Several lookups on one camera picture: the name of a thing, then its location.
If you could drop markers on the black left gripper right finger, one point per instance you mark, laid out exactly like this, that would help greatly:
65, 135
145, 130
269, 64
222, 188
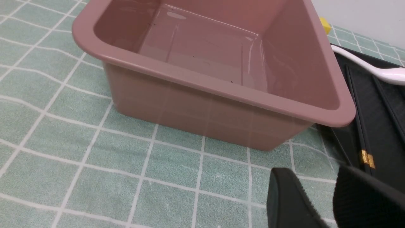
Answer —
362, 201

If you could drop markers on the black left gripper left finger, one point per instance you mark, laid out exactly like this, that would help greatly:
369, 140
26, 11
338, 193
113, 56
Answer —
288, 206

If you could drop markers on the black chopstick gold band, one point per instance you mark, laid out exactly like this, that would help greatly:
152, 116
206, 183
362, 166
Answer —
362, 145
370, 157

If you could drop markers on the black plastic tray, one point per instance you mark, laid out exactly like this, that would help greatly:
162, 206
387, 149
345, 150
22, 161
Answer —
382, 106

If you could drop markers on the white ceramic spoon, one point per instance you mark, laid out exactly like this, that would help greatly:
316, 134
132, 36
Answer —
394, 76

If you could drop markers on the pink plastic bin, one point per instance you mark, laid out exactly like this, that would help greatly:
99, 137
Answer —
248, 72

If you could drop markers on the yellow foam cube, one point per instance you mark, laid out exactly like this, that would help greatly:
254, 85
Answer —
327, 27

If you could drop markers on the green checkered tablecloth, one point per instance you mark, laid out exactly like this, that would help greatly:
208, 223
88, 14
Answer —
69, 159

